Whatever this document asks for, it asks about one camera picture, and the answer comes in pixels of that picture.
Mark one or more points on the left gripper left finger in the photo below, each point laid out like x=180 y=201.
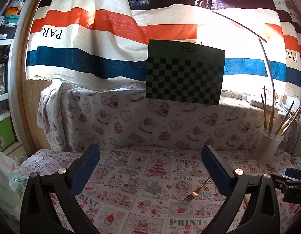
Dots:
x=38 y=212

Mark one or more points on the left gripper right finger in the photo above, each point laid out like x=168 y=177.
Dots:
x=262 y=212

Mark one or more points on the bamboo chopstick three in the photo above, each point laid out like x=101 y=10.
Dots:
x=271 y=120

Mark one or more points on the bamboo chopstick eight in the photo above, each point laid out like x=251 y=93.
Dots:
x=290 y=119

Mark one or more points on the bamboo chopstick five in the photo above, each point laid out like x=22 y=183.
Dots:
x=288 y=123

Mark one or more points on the bamboo chopstick four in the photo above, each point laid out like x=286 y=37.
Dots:
x=284 y=119

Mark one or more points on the bamboo chopstick nine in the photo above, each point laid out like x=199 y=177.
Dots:
x=293 y=120

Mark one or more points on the bamboo chopstick one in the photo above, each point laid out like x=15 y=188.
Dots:
x=263 y=112

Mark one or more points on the bamboo chopstick two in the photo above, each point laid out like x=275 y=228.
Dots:
x=264 y=96

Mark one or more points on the white plastic bag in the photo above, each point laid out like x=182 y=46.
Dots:
x=12 y=187

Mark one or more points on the translucent plastic cup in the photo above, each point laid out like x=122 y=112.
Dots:
x=267 y=145

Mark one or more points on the rose gold fork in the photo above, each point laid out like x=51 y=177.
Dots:
x=195 y=193

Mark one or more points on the white desk lamp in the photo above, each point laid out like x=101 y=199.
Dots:
x=238 y=66

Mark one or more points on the green storage bin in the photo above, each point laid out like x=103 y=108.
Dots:
x=6 y=133

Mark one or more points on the green checkered box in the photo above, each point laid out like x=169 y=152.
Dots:
x=184 y=72

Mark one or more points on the striped window curtain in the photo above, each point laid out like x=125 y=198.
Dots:
x=88 y=42

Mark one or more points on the white storage shelf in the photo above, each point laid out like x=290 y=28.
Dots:
x=9 y=17

